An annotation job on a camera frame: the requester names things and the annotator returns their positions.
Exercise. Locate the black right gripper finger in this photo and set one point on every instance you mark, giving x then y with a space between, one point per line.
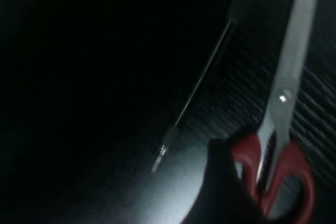
223 195

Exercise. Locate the thin black screwdriver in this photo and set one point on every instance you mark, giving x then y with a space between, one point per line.
160 154

